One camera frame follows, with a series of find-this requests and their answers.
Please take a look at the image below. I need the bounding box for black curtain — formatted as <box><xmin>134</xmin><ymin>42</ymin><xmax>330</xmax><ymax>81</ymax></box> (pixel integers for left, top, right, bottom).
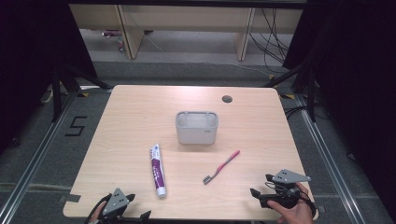
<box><xmin>0</xmin><ymin>0</ymin><xmax>98</xmax><ymax>153</ymax></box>
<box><xmin>281</xmin><ymin>0</ymin><xmax>396</xmax><ymax>216</ymax></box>

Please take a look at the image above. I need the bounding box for black floor cable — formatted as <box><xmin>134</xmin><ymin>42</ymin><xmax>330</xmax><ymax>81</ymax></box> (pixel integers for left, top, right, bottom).
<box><xmin>283</xmin><ymin>104</ymin><xmax>313</xmax><ymax>119</ymax></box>

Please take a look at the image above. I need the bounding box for white and purple toothpaste tube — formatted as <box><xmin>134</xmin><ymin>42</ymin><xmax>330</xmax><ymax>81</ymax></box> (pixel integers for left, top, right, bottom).
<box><xmin>149</xmin><ymin>143</ymin><xmax>168</xmax><ymax>199</ymax></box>

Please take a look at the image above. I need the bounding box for bundle of black hanging cables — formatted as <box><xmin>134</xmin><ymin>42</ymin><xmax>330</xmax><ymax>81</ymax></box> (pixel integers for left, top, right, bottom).
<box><xmin>247</xmin><ymin>7</ymin><xmax>291</xmax><ymax>75</ymax></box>

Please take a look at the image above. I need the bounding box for aluminium floor rail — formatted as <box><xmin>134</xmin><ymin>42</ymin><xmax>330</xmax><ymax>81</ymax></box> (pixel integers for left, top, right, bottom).
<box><xmin>293</xmin><ymin>92</ymin><xmax>369</xmax><ymax>224</ymax></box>
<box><xmin>0</xmin><ymin>90</ymin><xmax>78</xmax><ymax>224</ymax></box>

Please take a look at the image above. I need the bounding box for person's left hand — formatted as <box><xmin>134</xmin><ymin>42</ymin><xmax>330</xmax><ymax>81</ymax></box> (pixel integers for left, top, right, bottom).
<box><xmin>88</xmin><ymin>201</ymin><xmax>107</xmax><ymax>224</ymax></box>

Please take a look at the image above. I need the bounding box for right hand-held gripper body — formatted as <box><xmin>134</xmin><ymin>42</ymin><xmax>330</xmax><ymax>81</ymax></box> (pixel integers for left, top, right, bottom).
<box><xmin>260</xmin><ymin>169</ymin><xmax>312</xmax><ymax>210</ymax></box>

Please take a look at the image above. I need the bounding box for black metal stand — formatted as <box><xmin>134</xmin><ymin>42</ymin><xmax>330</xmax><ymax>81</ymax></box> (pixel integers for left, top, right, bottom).
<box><xmin>262</xmin><ymin>60</ymin><xmax>318</xmax><ymax>123</ymax></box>
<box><xmin>50</xmin><ymin>63</ymin><xmax>114</xmax><ymax>123</ymax></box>

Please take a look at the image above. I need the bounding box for beige wooden desk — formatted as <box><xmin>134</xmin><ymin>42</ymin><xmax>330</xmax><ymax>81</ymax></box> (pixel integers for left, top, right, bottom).
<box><xmin>68</xmin><ymin>3</ymin><xmax>304</xmax><ymax>62</ymax></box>

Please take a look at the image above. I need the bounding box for person's right hand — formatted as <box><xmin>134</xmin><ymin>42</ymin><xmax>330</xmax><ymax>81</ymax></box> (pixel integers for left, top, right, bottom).
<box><xmin>266</xmin><ymin>182</ymin><xmax>316</xmax><ymax>224</ymax></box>

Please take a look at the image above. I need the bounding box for red item on floor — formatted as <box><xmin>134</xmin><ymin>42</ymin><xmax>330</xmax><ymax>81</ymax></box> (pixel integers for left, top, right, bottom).
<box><xmin>102</xmin><ymin>29</ymin><xmax>125</xmax><ymax>52</ymax></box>

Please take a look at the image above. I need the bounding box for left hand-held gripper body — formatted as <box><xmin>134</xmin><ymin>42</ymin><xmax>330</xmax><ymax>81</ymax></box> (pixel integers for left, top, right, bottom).
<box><xmin>98</xmin><ymin>187</ymin><xmax>143</xmax><ymax>224</ymax></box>

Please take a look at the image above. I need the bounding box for grey plastic holder box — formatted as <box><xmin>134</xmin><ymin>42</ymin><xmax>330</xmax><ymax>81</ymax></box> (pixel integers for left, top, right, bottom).
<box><xmin>175</xmin><ymin>110</ymin><xmax>219</xmax><ymax>146</ymax></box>

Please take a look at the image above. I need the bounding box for pink toothbrush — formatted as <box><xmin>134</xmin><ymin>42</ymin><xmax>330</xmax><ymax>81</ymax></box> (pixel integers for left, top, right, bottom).
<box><xmin>202</xmin><ymin>149</ymin><xmax>242</xmax><ymax>186</ymax></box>

